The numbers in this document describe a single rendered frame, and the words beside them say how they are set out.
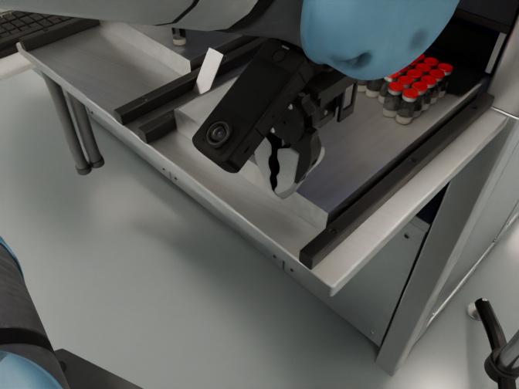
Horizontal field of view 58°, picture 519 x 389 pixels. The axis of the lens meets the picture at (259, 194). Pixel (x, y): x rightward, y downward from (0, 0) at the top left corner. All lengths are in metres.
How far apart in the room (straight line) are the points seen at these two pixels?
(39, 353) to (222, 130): 0.21
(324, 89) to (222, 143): 0.10
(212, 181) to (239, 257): 1.03
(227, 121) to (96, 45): 0.53
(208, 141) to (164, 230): 1.32
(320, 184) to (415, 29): 0.40
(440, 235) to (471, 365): 0.65
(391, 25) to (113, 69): 0.66
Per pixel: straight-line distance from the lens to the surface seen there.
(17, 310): 0.39
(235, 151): 0.38
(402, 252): 1.04
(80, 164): 1.67
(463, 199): 0.87
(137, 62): 0.82
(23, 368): 0.32
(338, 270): 0.50
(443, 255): 0.98
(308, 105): 0.41
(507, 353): 1.34
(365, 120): 0.68
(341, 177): 0.58
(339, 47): 0.17
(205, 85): 0.71
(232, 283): 1.53
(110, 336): 1.50
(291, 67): 0.39
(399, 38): 0.19
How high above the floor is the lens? 1.28
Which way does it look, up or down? 46 degrees down
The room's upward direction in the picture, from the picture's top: straight up
